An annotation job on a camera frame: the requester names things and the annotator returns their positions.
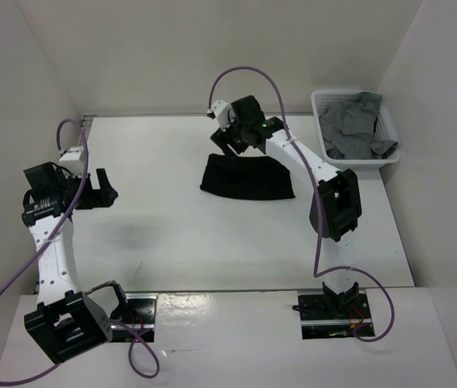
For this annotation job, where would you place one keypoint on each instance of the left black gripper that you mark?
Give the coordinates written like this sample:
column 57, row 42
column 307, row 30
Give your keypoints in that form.
column 107, row 193

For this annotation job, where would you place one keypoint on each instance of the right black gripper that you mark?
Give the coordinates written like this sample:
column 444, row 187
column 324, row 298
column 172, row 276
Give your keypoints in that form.
column 225, row 137

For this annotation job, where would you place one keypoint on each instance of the black skirt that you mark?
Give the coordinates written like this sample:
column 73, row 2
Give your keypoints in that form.
column 247, row 178

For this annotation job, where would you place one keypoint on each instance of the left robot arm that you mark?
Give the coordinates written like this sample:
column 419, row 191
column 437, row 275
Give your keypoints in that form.
column 66, row 322

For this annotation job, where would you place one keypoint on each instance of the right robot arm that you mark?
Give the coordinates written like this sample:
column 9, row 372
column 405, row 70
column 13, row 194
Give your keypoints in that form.
column 335, row 204

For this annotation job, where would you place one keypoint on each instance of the grey skirt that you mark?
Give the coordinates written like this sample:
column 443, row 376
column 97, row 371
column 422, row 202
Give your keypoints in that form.
column 348, row 128

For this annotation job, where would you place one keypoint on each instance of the white plastic basket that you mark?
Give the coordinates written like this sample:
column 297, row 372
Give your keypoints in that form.
column 385, row 130

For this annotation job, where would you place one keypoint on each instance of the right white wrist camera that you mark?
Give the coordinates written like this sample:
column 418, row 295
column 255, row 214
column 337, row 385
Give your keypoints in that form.
column 223, row 113

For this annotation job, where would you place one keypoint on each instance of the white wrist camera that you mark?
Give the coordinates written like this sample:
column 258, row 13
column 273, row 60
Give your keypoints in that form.
column 73, row 160
column 223, row 113

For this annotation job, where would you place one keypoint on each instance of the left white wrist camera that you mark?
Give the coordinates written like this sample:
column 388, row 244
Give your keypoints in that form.
column 73, row 160

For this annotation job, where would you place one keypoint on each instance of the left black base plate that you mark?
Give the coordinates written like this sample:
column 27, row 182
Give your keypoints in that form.
column 139, row 313

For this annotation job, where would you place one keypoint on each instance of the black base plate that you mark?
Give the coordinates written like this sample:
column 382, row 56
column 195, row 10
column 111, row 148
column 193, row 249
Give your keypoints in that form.
column 318, row 322
column 139, row 313

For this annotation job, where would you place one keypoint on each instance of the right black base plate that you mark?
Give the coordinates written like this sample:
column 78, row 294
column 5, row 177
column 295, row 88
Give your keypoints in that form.
column 318, row 322

